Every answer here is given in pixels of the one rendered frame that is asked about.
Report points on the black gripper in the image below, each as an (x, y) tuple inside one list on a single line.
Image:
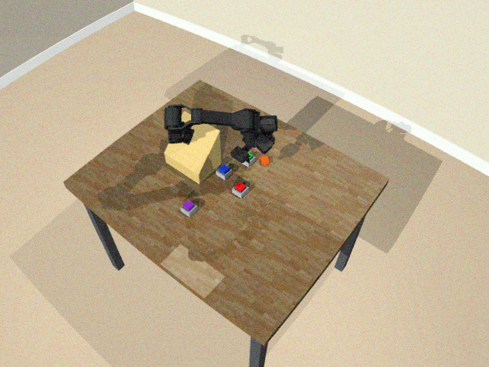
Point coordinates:
[(241, 154)]

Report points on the green button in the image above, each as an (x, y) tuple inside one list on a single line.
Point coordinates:
[(252, 160)]

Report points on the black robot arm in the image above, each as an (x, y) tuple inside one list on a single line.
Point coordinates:
[(248, 121)]

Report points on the purple button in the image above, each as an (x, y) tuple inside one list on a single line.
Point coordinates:
[(188, 208)]

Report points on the red button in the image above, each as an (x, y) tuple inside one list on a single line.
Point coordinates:
[(240, 189)]

